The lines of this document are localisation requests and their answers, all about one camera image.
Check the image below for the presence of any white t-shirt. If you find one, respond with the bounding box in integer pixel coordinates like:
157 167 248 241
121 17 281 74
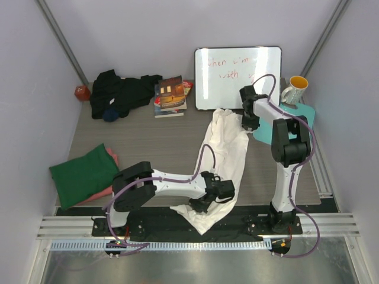
171 108 249 235

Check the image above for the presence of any red Treehouse book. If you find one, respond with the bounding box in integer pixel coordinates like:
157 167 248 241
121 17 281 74
155 80 195 115

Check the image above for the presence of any brown Edward Tulane book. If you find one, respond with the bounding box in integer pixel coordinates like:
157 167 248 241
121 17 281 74
158 76 187 111

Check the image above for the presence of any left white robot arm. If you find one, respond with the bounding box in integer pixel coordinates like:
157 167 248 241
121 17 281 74
103 162 238 236

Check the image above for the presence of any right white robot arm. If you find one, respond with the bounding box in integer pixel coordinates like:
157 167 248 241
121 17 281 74
240 85 312 234

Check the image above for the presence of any white mug yellow inside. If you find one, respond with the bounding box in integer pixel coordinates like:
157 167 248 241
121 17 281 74
281 76 309 105

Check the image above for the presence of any white whiteboard with writing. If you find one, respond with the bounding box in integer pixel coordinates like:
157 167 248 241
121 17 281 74
194 46 282 110

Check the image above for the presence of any folded pink t-shirt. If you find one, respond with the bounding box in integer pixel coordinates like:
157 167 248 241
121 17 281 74
76 147 118 206

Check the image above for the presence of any dark blue cloth ball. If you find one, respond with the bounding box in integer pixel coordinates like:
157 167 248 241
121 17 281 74
102 108 119 122

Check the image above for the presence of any folded green t-shirt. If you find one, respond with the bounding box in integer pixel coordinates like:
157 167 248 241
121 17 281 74
49 144 119 210

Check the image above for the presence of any black t-shirt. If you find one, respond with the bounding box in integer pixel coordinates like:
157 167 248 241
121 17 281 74
89 69 162 120

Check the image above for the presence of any red cube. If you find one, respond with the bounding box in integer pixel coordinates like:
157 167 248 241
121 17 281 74
74 86 91 102

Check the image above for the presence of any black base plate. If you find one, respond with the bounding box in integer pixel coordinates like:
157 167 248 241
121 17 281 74
56 204 303 242

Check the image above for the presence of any right aluminium frame post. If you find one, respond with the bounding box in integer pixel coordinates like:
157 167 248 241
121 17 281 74
300 0 352 78

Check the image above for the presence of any aluminium frame post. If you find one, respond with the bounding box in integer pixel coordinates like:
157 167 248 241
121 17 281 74
35 0 89 86
300 0 352 78

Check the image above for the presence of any slotted cable duct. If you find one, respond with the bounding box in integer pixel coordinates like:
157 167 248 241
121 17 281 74
50 239 272 252

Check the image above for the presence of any left aluminium frame post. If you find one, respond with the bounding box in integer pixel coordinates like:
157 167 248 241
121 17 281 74
35 0 89 86

